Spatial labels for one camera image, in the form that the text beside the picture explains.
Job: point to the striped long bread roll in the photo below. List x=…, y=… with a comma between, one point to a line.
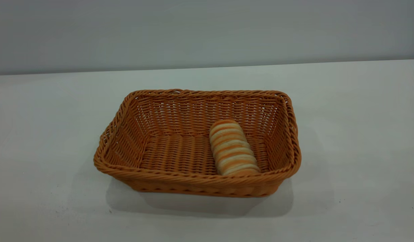
x=232, y=149

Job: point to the orange woven wicker basket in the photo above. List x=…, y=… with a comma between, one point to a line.
x=159, y=151

